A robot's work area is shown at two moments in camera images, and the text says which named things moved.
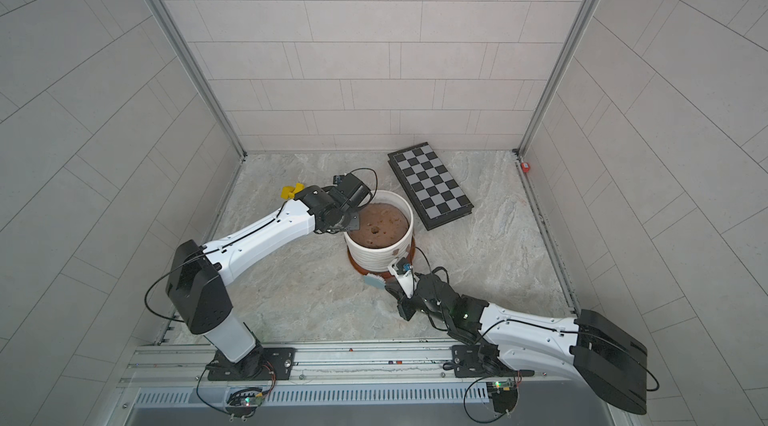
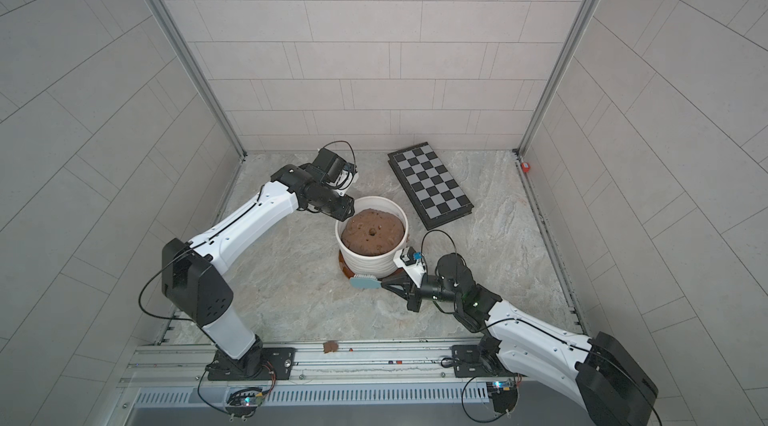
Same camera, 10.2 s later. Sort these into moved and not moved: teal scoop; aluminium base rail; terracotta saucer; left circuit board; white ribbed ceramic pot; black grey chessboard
Moved: terracotta saucer; teal scoop
Not moved: aluminium base rail; black grey chessboard; white ribbed ceramic pot; left circuit board
